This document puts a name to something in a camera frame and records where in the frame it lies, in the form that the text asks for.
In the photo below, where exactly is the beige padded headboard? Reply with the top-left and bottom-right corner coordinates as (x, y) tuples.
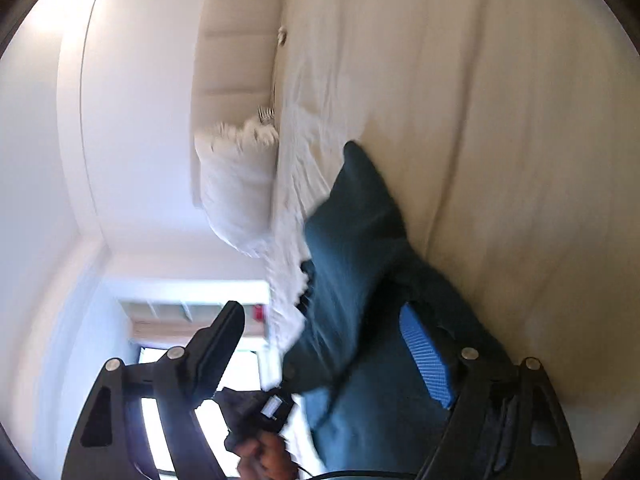
(191, 0), (302, 211)

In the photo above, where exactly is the black framed window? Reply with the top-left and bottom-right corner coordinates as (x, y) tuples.
(132, 344), (313, 480)

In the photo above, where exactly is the person's left hand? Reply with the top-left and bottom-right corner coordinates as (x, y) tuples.
(235, 429), (304, 480)

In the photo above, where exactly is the bed with beige sheet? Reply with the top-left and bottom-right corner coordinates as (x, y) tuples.
(262, 0), (640, 466)

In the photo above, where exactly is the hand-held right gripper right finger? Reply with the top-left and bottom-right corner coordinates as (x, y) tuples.
(399, 302), (582, 480)

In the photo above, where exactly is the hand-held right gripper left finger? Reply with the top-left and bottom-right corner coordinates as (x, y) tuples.
(61, 301), (246, 480)

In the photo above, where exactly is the dark teal cloth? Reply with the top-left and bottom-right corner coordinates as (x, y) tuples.
(280, 140), (516, 480)

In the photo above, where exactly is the white wall shelf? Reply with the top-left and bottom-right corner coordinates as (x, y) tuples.
(118, 296), (271, 324)

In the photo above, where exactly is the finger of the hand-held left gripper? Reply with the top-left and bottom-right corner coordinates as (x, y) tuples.
(297, 259), (317, 317)

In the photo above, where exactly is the black cable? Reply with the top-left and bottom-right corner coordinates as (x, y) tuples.
(294, 461), (418, 480)

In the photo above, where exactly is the white folded duvet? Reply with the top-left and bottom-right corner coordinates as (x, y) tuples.
(193, 120), (281, 259)

